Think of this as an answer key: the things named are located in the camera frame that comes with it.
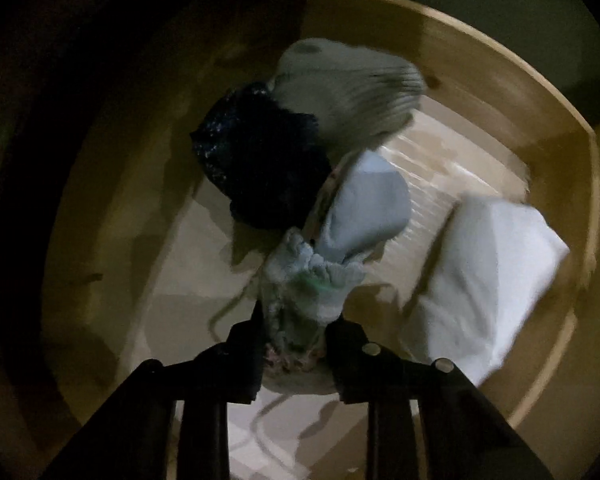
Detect white patterned small garment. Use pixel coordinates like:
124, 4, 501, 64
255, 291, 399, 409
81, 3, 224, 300
258, 229, 365, 396

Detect blue-grey sock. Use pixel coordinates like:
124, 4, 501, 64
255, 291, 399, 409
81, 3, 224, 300
314, 151, 412, 263

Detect white underwear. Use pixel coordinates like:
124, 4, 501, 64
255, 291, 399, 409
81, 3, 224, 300
400, 196, 569, 386

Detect dark navy underwear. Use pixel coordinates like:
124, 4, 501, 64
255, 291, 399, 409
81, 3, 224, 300
190, 82, 332, 235

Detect grey-green ribbed sock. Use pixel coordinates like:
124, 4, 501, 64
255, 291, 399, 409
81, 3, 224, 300
268, 38, 427, 157

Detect wooden drawer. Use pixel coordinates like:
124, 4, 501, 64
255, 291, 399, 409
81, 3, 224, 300
45, 0, 600, 479

